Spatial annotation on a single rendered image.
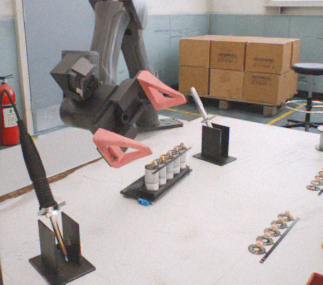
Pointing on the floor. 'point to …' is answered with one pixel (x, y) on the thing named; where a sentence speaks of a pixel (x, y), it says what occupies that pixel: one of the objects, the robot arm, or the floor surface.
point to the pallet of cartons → (239, 70)
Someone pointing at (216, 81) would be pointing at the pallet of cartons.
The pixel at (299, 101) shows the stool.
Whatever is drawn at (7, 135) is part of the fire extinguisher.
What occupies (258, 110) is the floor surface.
